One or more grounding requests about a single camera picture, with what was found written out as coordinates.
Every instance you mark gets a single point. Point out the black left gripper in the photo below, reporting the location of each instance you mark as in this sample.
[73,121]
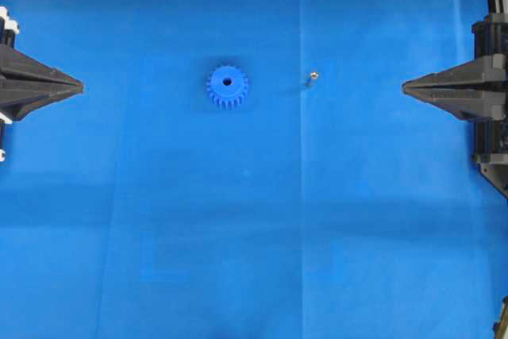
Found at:
[18,101]

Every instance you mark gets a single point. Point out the small blue plastic gear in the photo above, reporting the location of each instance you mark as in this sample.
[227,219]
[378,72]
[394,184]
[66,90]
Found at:
[227,87]

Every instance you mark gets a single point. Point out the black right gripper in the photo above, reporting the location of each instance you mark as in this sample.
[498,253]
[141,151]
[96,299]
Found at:
[487,107]

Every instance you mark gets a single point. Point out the small silver metal shaft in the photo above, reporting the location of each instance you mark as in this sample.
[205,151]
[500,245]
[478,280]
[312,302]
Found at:
[311,79]

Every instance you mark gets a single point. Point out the blue table mat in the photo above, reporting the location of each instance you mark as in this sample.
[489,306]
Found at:
[139,209]

